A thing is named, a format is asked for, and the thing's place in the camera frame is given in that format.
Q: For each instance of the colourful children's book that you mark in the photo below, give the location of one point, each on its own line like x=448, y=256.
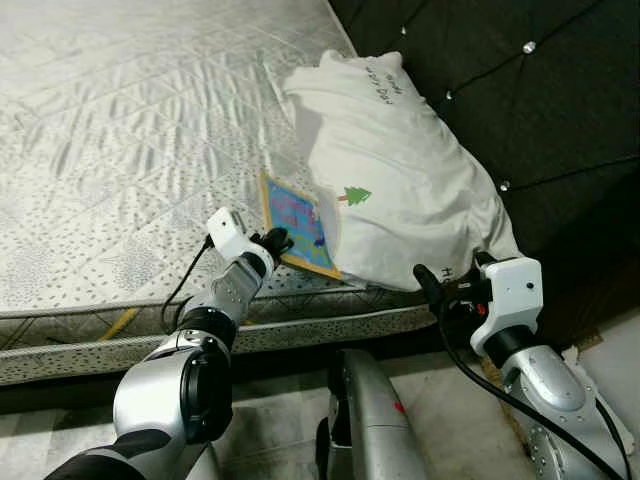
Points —
x=295, y=215

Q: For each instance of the white pillow with tree print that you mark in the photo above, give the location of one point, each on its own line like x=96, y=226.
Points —
x=400, y=170

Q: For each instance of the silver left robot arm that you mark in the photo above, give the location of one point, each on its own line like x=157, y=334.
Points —
x=170, y=390

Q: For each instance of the grey right robot leg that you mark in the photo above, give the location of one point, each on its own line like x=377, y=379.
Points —
x=375, y=420

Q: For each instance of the black tufted headboard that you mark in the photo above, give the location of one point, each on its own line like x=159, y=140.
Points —
x=540, y=100

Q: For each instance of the beige quilted mattress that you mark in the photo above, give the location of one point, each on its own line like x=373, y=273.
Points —
x=130, y=120

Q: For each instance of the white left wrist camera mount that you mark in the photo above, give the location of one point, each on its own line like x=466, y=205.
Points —
x=228, y=235

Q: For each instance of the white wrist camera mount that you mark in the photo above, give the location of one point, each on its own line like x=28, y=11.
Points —
x=510, y=300
x=228, y=235

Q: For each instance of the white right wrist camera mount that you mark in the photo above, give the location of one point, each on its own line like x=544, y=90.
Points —
x=510, y=300

